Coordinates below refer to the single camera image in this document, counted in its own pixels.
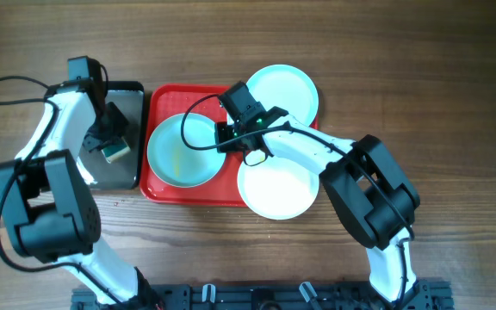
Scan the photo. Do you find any green yellow sponge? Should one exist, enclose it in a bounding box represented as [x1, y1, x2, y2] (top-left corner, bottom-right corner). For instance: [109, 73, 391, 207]
[101, 138, 131, 164]

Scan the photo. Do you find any white plate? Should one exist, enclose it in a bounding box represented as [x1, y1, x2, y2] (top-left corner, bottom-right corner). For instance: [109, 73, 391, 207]
[237, 151, 319, 220]

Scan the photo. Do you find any light blue plate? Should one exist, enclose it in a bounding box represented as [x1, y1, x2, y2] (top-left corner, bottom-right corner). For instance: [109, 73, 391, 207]
[146, 114, 226, 188]
[246, 65, 319, 126]

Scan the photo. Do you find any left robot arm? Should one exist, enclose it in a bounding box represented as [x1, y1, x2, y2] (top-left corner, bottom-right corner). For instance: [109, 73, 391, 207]
[0, 78, 159, 309]

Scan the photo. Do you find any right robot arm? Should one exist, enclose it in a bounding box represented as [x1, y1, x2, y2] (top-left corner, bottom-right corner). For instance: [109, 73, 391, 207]
[215, 115, 420, 309]

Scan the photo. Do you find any black metal tray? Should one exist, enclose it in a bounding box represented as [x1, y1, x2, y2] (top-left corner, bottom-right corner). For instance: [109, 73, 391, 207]
[77, 81, 145, 190]

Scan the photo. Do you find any red plastic tray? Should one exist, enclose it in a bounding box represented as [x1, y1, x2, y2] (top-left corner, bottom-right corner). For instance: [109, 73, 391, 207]
[139, 84, 245, 207]

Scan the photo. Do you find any light blue plate top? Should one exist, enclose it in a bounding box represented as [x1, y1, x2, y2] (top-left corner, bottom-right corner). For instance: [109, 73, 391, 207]
[246, 65, 319, 126]

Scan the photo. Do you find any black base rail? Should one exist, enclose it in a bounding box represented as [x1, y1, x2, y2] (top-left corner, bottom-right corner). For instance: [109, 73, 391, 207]
[70, 280, 455, 310]

